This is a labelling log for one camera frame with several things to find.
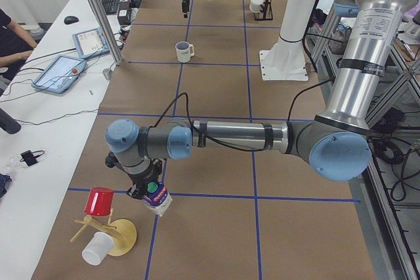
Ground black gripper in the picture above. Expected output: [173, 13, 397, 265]
[182, 0, 190, 18]
[127, 159, 162, 199]

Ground milk carton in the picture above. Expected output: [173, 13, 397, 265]
[142, 181, 173, 217]

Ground white mug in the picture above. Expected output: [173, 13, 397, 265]
[175, 41, 195, 63]

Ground red plastic cup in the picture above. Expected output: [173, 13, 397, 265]
[84, 187, 114, 216]

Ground wooden cup tree stand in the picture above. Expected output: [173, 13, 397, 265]
[70, 209, 137, 256]

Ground white plastic cup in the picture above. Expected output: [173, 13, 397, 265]
[81, 231, 114, 266]

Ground upper teach pendant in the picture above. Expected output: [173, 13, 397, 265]
[72, 28, 110, 59]

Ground teach pendant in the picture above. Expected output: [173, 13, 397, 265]
[72, 28, 110, 59]
[31, 55, 87, 94]

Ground brown paper table cover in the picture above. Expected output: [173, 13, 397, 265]
[33, 0, 375, 279]

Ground black computer mouse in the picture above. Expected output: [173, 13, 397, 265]
[64, 16, 79, 25]

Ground lower teach pendant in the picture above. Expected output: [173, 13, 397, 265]
[31, 55, 87, 94]

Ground seated person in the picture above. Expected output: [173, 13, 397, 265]
[0, 10, 37, 81]

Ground black wire cup rack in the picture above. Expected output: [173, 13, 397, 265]
[253, 0, 273, 21]

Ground white camera mast base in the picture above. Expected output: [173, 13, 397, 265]
[259, 0, 316, 81]

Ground aluminium frame post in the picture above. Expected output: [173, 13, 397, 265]
[88, 0, 123, 66]

